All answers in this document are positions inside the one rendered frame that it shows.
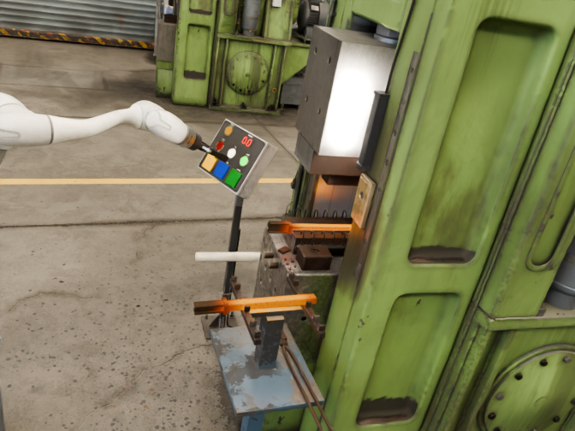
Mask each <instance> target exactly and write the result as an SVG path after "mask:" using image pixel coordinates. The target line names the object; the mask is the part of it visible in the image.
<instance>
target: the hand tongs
mask: <svg viewBox="0 0 575 431"><path fill-rule="evenodd" d="M280 346H282V349H283V352H284V356H285V358H286V361H287V364H288V366H289V368H290V369H291V372H292V374H293V377H294V379H295V380H296V382H297V384H298V386H299V389H300V391H301V393H302V395H303V397H304V399H305V401H306V403H307V405H308V407H309V409H310V411H311V414H312V416H313V418H314V420H315V422H316V424H317V426H318V428H319V430H320V431H323V427H322V425H321V423H320V421H319V420H318V418H317V415H316V413H315V411H314V410H313V408H312V406H311V403H310V401H309V399H308V398H307V396H306V394H305V391H304V388H303V387H302V385H301V383H300V381H299V378H298V376H297V375H296V373H295V371H294V369H293V366H292V364H291V363H290V360H289V358H288V354H287V351H288V352H289V354H290V355H291V357H292V358H293V360H294V361H295V363H296V365H297V367H298V369H299V372H300V373H301V375H302V377H303V379H304V381H305V384H306V385H307V387H308V389H309V391H310V393H311V396H312V397H313V399H314V401H315V403H316V405H317V408H318V409H319V411H320V413H321V415H322V417H323V419H324V421H325V423H326V425H327V427H328V429H329V431H334V430H333V429H332V427H331V425H330V423H329V420H328V418H327V417H326V415H325V413H324V411H323V408H322V406H321V405H320V404H319V402H318V400H317V397H316V395H315V393H314V392H313V390H312V388H311V385H310V383H309V381H308V380H307V378H306V376H305V373H304V371H303V369H302V368H301V367H300V365H299V362H298V360H297V358H296V356H295V355H294V354H293V352H292V351H291V350H290V348H289V347H288V342H287V336H286V335H285V334H284V332H283V330H282V336H281V341H280Z"/></svg>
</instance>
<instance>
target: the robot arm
mask: <svg viewBox="0 0 575 431"><path fill-rule="evenodd" d="M119 124H130V125H132V127H133V128H135V129H139V130H144V131H147V132H149V131H151V132H152V133H154V134H155V135H156V136H158V137H159V138H161V139H164V140H166V141H168V142H171V143H175V144H176V145H179V146H181V147H184V148H188V149H189V150H191V151H195V150H197V149H199V150H200V151H203V152H205V153H208V154H210V155H212V156H214V157H215V159H219V160H221V161H223V162H225V163H226V162H227V160H228V159H229V157H228V156H226V155H224V154H222V153H221V152H220V151H217V149H215V150H214V149H213V148H211V147H210V146H209V145H207V144H206V143H205V142H203V141H202V137H201V135H200V134H198V133H196V132H195V130H194V129H192V128H191V127H189V126H188V125H186V124H184V123H183V122H182V120H180V119H179V118H177V117H176V116H175V115H173V114H171V113H169V112H168V111H165V110H164V109H163V108H161V107H160V106H158V105H156V104H154V103H152V102H149V101H139V102H137V103H135V104H133V105H132V106H131V108H129V109H120V110H116V111H112V112H109V113H107V114H104V115H100V116H96V117H93V118H91V119H86V120H74V119H68V118H62V117H56V116H52V115H39V114H34V113H33V112H32V111H30V110H28V109H27V108H26V107H25V106H24V105H23V104H22V103H21V102H20V101H18V100H17V99H16V98H14V97H12V96H10V95H8V94H4V93H1V92H0V167H1V165H2V162H3V159H4V157H5V154H6V152H7V150H9V149H11V148H12V147H32V146H41V145H52V144H55V143H59V142H63V141H68V140H72V139H82V138H86V137H90V136H93V135H96V134H99V133H101V132H103V131H105V130H107V129H110V128H112V127H114V126H116V125H119Z"/></svg>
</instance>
